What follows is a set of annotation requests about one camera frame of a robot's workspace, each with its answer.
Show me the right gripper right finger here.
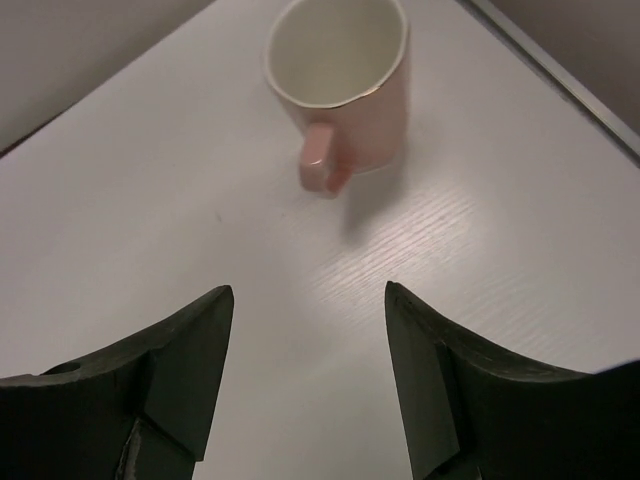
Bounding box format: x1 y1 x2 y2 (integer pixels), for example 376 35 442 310
385 282 639 479

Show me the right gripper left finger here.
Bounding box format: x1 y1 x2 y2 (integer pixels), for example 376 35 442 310
1 286 234 479

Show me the pink ceramic mug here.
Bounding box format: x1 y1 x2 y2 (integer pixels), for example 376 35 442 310
263 1 410 196

